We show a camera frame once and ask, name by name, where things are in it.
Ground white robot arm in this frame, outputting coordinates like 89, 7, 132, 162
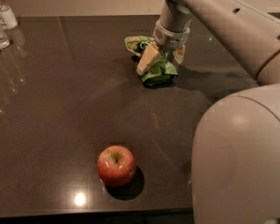
153, 0, 280, 224

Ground red apple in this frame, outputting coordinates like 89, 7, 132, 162
96, 146, 136, 187

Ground green rice chip bag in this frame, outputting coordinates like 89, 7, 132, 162
124, 35, 178, 88

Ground white hand sanitizer bottle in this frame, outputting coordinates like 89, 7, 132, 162
0, 0, 19, 30

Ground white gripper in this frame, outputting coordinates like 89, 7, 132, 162
136, 20, 190, 76

